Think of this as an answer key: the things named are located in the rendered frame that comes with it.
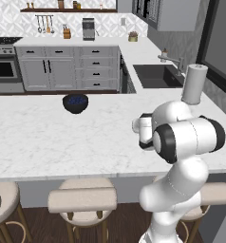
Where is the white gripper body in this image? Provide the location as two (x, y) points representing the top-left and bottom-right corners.
(132, 117), (154, 145)

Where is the grey dishwasher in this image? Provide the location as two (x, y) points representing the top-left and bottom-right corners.
(119, 54), (138, 95)

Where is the dark sink basin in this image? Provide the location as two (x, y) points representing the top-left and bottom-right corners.
(132, 64), (186, 89)

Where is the white paper towel roll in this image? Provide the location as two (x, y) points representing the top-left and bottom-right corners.
(180, 63), (210, 105)

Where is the dark bowl with blue contents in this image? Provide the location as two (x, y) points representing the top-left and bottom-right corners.
(62, 93), (90, 115)

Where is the grey tap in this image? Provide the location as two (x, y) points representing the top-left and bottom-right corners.
(158, 53), (186, 76)

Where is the small soap dispenser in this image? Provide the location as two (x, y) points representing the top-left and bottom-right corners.
(161, 47), (169, 63)

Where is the beige stool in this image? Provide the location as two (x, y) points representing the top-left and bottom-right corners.
(152, 175), (226, 243)
(0, 181), (33, 243)
(47, 177), (119, 243)

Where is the potted plant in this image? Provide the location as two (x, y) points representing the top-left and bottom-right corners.
(127, 30), (140, 43)

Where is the grey cupboard run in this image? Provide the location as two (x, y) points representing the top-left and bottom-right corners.
(13, 45), (122, 93)

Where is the grey coffee machine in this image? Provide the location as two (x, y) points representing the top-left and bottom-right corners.
(82, 17), (98, 42)

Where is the black-framed window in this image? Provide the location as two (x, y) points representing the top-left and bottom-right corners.
(196, 0), (226, 100)

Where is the wooden knife block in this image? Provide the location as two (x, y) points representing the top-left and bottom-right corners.
(62, 24), (72, 40)

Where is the dark hanging utensil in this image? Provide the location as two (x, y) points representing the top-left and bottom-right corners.
(49, 15), (55, 35)

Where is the grey hanging ladle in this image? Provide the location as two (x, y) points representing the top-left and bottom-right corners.
(37, 15), (43, 34)

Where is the steel stove with oven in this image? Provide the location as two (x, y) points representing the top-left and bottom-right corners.
(0, 36), (26, 95)

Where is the grey wall cabinet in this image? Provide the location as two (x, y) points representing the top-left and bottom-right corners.
(131, 0), (202, 32)

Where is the dark wooden wall shelf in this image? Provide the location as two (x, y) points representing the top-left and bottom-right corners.
(20, 8), (119, 13)

